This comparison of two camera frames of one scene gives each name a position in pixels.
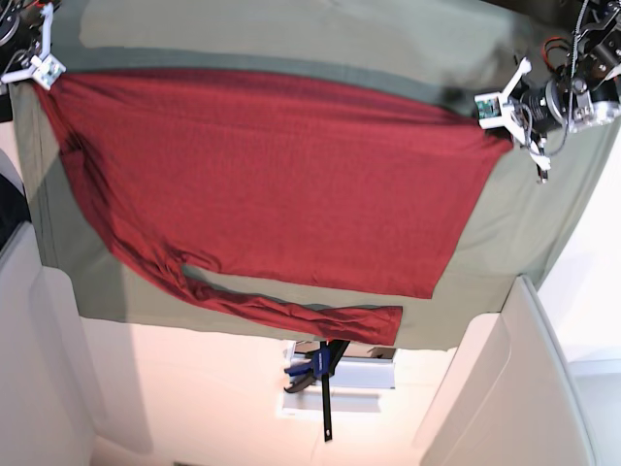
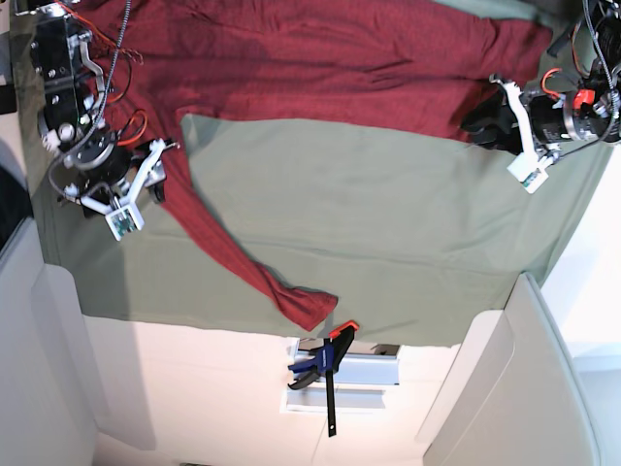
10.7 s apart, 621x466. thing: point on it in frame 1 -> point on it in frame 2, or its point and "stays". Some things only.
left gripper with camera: [25, 34] -> [106, 175]
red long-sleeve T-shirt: [301, 181] -> [408, 65]
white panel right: [506, 396] stays
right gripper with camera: [537, 109] stays
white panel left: [46, 400] stays
